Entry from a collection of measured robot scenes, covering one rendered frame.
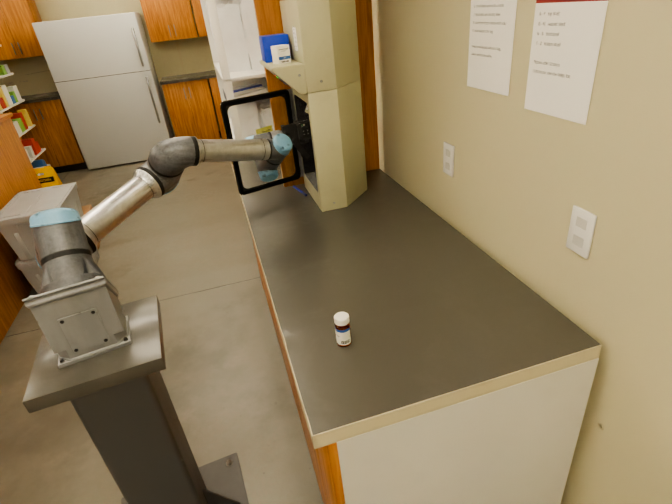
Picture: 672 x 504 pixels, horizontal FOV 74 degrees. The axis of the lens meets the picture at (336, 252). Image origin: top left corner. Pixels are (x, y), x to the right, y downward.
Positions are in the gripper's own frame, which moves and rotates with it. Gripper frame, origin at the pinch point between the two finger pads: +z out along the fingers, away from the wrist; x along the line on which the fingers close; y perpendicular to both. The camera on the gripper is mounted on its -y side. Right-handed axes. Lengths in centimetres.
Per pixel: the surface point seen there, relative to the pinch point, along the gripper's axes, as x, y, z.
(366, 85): 23.1, 11.1, 25.5
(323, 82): -14.0, 22.1, -3.2
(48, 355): -68, -23, -103
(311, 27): -14.2, 40.2, -4.4
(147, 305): -54, -24, -78
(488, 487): -117, -69, -1
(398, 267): -66, -28, -1
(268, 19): 23, 44, -13
